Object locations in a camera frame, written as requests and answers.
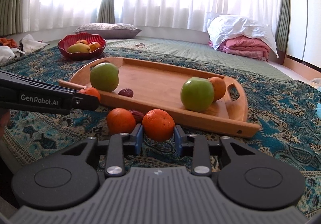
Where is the small orange tangerine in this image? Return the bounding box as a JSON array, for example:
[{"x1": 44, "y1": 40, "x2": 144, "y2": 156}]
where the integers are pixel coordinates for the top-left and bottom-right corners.
[{"x1": 78, "y1": 87, "x2": 101, "y2": 101}]

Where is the large green apple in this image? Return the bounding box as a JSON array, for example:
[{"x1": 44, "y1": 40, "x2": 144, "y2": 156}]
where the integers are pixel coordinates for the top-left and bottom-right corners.
[{"x1": 90, "y1": 62, "x2": 119, "y2": 93}]

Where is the large mottled orange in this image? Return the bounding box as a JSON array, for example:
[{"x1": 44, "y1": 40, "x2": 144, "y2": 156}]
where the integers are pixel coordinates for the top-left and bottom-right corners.
[{"x1": 208, "y1": 77, "x2": 226, "y2": 102}]

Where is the person's left hand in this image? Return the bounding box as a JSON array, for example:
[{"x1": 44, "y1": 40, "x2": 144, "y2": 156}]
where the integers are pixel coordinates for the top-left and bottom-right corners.
[{"x1": 0, "y1": 109, "x2": 10, "y2": 138}]

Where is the dark red date on tray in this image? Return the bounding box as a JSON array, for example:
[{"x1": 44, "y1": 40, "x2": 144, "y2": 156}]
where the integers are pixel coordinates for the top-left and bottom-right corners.
[{"x1": 118, "y1": 88, "x2": 134, "y2": 97}]

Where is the white crumpled cloth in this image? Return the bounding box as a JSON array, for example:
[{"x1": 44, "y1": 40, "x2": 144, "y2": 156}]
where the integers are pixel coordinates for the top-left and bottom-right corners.
[{"x1": 0, "y1": 34, "x2": 48, "y2": 63}]

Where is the yellow mango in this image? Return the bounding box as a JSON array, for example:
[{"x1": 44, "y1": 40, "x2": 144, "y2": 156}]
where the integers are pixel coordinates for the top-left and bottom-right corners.
[{"x1": 67, "y1": 44, "x2": 90, "y2": 54}]

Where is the dark red date on blanket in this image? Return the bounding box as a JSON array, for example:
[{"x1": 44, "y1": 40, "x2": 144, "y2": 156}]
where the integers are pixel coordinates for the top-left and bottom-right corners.
[{"x1": 129, "y1": 109, "x2": 145, "y2": 124}]

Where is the orange fruit in bowl right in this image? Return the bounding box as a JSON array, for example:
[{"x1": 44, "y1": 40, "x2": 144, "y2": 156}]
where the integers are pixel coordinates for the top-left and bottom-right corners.
[{"x1": 88, "y1": 42, "x2": 101, "y2": 52}]

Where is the orange fruit in bowl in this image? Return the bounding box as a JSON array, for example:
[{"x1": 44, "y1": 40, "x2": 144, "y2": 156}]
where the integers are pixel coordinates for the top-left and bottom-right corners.
[
  {"x1": 88, "y1": 42, "x2": 101, "y2": 52},
  {"x1": 76, "y1": 39, "x2": 88, "y2": 45}
]

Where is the orange fruit in bowl left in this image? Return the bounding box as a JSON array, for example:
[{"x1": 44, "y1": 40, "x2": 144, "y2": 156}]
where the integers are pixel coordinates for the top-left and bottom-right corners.
[{"x1": 76, "y1": 39, "x2": 88, "y2": 45}]

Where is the red fruit bowl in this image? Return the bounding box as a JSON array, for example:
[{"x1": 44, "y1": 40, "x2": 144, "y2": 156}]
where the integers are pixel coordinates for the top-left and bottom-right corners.
[{"x1": 58, "y1": 32, "x2": 106, "y2": 61}]

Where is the wooden serving tray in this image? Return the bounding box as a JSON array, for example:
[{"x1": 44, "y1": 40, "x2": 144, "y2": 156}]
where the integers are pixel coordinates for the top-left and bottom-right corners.
[{"x1": 59, "y1": 57, "x2": 260, "y2": 138}]

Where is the small green apple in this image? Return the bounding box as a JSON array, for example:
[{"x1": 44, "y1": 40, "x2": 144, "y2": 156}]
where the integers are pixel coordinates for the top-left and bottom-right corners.
[{"x1": 180, "y1": 77, "x2": 214, "y2": 112}]

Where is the floral grey pillow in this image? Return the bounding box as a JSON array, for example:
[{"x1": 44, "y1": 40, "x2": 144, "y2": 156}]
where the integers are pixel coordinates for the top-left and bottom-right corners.
[{"x1": 74, "y1": 23, "x2": 141, "y2": 39}]

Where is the teal paisley blanket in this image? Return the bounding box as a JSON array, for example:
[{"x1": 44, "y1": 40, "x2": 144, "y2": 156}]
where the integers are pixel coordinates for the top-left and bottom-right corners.
[{"x1": 1, "y1": 47, "x2": 320, "y2": 219}]

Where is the green quilted mat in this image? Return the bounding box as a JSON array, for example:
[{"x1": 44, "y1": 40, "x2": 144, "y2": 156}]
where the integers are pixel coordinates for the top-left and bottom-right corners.
[{"x1": 101, "y1": 37, "x2": 291, "y2": 81}]

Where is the folded pink blanket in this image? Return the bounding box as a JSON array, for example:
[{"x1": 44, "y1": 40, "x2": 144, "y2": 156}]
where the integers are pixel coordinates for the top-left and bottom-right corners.
[{"x1": 218, "y1": 35, "x2": 270, "y2": 61}]

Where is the light blue cloth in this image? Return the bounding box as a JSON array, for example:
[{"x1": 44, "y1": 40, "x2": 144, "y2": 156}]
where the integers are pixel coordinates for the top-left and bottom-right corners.
[{"x1": 316, "y1": 103, "x2": 321, "y2": 119}]

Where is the white pillow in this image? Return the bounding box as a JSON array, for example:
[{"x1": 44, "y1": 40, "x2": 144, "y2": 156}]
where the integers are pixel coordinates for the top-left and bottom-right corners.
[{"x1": 207, "y1": 15, "x2": 278, "y2": 55}]

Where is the green drape right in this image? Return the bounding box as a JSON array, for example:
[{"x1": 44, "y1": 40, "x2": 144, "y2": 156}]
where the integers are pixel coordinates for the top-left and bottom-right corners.
[{"x1": 275, "y1": 0, "x2": 291, "y2": 53}]

